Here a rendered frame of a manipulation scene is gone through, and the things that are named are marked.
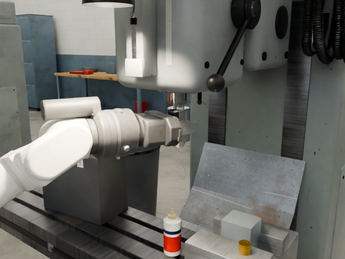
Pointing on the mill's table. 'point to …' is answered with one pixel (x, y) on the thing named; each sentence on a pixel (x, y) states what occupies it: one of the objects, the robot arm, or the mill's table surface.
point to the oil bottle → (172, 234)
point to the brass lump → (244, 247)
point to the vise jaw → (218, 248)
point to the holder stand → (90, 190)
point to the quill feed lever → (254, 14)
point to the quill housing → (185, 46)
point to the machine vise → (270, 239)
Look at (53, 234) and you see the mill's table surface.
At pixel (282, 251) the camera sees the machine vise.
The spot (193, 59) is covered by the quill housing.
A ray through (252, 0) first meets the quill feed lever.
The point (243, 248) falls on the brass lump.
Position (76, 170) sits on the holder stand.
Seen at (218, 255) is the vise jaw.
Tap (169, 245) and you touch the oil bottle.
